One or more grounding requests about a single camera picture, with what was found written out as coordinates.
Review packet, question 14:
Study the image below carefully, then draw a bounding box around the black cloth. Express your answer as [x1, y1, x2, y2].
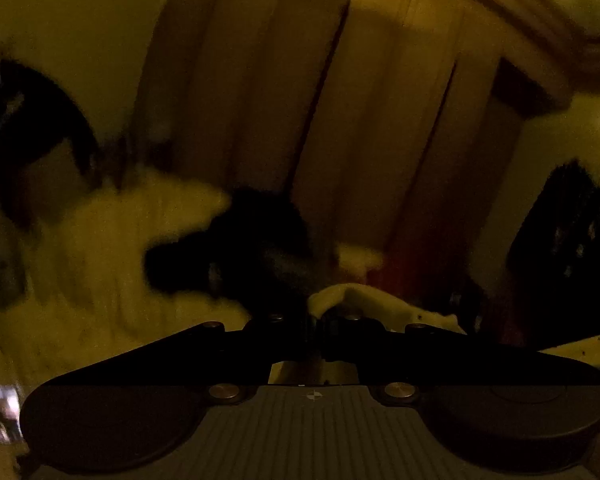
[144, 187, 313, 311]

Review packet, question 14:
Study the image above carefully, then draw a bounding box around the dark hanging cloth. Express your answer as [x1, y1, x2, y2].
[505, 159, 600, 321]

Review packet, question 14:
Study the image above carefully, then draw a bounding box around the wooden wardrobe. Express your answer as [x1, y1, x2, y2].
[130, 0, 588, 311]

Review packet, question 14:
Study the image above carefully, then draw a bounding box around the light leaf print bed sheet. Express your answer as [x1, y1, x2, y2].
[0, 172, 253, 391]

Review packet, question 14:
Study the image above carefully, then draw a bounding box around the dark object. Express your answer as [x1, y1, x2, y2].
[0, 57, 100, 221]

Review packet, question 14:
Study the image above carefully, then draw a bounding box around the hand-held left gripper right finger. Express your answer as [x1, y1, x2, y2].
[323, 309, 598, 407]

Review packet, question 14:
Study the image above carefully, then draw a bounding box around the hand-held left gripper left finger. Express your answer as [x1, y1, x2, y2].
[67, 312, 315, 406]

